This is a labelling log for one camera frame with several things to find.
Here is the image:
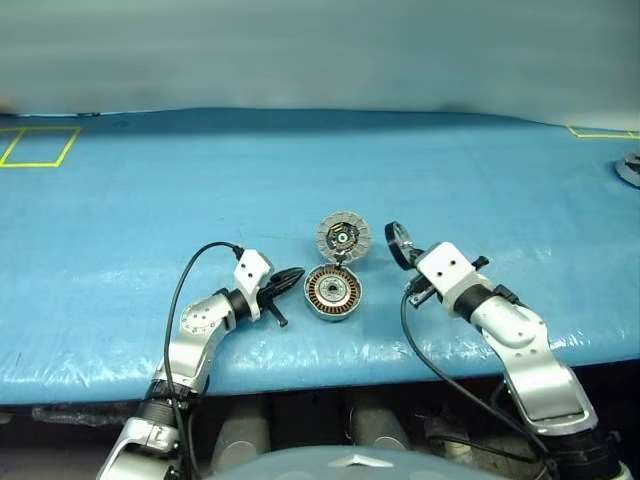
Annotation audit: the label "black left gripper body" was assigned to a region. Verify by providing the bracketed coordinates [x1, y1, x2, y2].
[256, 278, 290, 329]

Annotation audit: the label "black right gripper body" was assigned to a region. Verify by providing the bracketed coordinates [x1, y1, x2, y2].
[404, 277, 445, 308]

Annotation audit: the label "black spoked rotor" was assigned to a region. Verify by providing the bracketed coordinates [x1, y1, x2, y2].
[384, 221, 417, 273]

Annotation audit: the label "silver motor housing copper stator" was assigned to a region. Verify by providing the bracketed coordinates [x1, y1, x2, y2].
[302, 264, 361, 324]

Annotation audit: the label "grey rounded cylinder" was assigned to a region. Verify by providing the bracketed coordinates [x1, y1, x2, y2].
[349, 394, 411, 451]
[212, 399, 271, 471]

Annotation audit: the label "blue plastic table cover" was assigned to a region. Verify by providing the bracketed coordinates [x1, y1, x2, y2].
[0, 107, 640, 406]

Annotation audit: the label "grey robot torso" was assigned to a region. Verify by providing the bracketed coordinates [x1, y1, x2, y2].
[204, 444, 506, 480]

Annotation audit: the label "silver black round part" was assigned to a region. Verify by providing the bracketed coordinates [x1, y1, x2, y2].
[613, 152, 640, 189]

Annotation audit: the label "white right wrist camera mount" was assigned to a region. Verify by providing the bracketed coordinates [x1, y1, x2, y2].
[415, 241, 494, 319]

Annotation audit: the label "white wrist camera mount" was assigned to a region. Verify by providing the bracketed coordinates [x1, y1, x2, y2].
[233, 249, 274, 322]
[415, 241, 494, 319]

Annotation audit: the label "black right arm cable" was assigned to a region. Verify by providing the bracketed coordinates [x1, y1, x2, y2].
[399, 289, 561, 480]

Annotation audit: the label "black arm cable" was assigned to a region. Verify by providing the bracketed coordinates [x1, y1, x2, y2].
[163, 241, 246, 480]
[399, 289, 561, 480]

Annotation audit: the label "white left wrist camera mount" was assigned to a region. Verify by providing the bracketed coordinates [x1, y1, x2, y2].
[233, 249, 274, 322]

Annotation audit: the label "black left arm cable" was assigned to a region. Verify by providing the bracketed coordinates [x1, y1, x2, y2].
[163, 241, 246, 480]

